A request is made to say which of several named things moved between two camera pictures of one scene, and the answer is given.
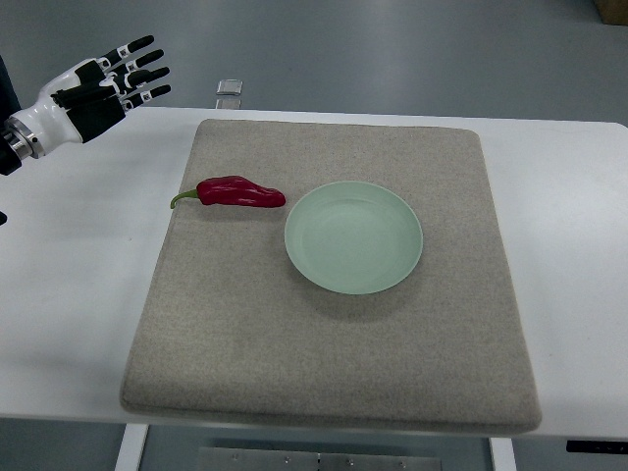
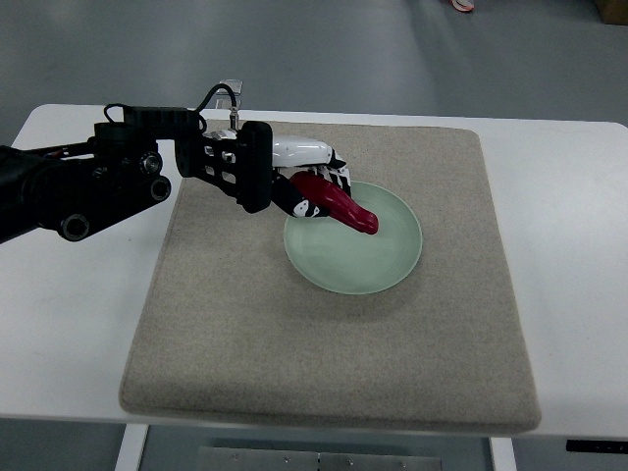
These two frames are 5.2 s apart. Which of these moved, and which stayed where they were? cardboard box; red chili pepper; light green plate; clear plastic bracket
Moved: red chili pepper
Stayed: clear plastic bracket; light green plate; cardboard box
